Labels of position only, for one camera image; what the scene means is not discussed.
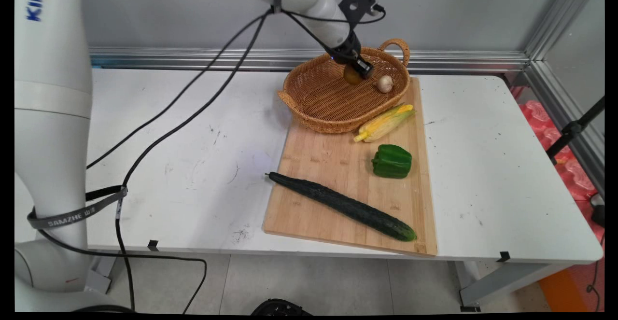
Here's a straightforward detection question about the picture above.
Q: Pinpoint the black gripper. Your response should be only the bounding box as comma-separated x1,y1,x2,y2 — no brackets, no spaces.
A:
330,29,375,80

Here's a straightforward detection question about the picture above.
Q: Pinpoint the brown potato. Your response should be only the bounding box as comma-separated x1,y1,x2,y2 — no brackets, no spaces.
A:
343,64,364,85

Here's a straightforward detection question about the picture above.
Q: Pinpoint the woven wicker basket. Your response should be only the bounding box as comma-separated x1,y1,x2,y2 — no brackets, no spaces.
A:
278,38,411,134

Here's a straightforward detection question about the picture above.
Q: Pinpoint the corn cob with husk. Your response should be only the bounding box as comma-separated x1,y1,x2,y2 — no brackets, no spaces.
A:
353,103,416,143

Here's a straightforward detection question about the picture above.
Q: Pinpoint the bamboo cutting board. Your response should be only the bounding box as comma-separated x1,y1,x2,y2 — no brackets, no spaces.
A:
262,76,438,258

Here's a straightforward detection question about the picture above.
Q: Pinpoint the green bell pepper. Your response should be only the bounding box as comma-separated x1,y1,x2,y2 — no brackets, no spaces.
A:
371,144,413,180

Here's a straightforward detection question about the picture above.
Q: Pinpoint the long dark green cucumber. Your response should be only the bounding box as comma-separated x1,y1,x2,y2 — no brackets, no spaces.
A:
267,171,418,242

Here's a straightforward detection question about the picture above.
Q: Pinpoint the black tripod stand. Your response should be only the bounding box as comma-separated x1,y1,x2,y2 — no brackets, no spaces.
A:
546,95,605,165

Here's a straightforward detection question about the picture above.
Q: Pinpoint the pink bubble wrap sheet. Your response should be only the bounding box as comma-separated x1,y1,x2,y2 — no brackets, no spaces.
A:
511,85,605,246

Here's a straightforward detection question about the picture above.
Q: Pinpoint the black round object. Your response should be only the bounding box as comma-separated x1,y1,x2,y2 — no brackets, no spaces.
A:
251,298,313,317

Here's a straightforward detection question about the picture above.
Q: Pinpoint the grey metal table leg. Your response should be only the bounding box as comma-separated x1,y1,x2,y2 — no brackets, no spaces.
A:
455,260,576,313

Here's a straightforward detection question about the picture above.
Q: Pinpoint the small black device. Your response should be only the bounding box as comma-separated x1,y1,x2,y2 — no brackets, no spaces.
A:
590,193,605,228

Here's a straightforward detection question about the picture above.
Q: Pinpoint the orange floor block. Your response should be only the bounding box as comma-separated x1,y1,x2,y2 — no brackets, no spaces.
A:
537,267,581,313

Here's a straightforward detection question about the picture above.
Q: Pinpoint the black wrist camera mount plate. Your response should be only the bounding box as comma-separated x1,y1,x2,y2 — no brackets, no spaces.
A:
338,0,381,27

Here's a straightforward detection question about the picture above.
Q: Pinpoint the horizontal aluminium frame rail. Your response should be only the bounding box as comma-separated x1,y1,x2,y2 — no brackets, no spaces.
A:
89,46,530,75

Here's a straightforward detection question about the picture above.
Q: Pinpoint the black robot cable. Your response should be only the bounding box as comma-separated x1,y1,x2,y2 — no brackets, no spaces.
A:
114,9,348,312
86,6,387,170

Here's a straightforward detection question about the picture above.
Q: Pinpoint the upright aluminium frame post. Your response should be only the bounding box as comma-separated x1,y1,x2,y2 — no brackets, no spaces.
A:
524,0,600,62

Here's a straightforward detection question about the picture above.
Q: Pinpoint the slanted aluminium frame rail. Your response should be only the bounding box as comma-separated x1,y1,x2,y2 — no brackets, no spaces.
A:
523,60,605,197

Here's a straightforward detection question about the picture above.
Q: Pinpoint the black floor cable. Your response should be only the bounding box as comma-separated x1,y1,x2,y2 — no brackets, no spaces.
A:
38,228,208,314

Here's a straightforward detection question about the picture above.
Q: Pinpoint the thin black cable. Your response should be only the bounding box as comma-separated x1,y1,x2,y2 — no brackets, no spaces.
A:
586,233,605,312

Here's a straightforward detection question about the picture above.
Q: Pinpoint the grey printed velcro strap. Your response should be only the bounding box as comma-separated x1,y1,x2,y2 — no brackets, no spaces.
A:
27,186,129,230

